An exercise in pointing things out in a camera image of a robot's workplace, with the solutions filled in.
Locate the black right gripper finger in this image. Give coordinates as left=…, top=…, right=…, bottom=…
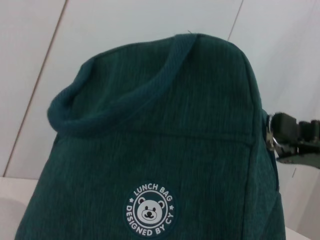
left=271, top=112, right=320, bottom=146
left=275, top=144, right=320, bottom=168

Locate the metal zipper pull ring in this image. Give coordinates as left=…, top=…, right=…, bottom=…
left=265, top=114, right=281, bottom=154

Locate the dark teal zip bag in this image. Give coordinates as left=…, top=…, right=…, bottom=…
left=13, top=32, right=285, bottom=240

